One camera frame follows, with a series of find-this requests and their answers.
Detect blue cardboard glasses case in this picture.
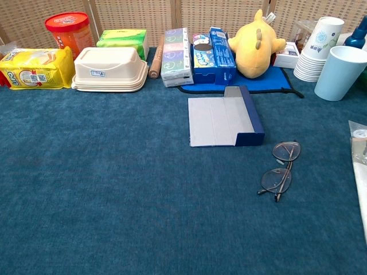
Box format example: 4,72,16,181
188,85,266,148

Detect thin-framed eyeglasses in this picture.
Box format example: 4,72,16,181
256,140,302,203

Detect teal felt table cover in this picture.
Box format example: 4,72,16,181
0,47,367,275

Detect wooden rolling pin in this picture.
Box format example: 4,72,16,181
148,34,166,80

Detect pastel tissue multipack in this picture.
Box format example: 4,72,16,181
160,27,194,88

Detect blue cookie box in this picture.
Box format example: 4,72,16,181
191,33,216,85

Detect tall blue carton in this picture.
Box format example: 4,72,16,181
209,26,237,86

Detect blue cloth mat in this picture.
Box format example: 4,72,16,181
177,43,304,99

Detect beige plastic lunch box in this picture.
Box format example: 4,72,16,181
71,46,149,93

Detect yellow plush toy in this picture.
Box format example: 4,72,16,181
228,9,287,79

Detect green tissue pack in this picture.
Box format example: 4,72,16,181
96,29,150,61

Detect small white box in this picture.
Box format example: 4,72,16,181
272,41,301,69

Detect woven rattan folding screen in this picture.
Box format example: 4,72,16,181
0,0,367,55

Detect clear pack of brown snacks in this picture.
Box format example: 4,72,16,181
291,19,319,54

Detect orange tub with red lid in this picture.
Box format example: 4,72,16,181
44,11,94,60

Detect yellow biscuit packet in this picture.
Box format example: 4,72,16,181
0,46,76,91

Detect light blue plastic mug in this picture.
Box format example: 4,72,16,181
314,45,367,102

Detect stack of paper cups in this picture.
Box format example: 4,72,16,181
292,16,345,83

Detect clear bag with canvas tote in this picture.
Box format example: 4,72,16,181
348,120,367,230

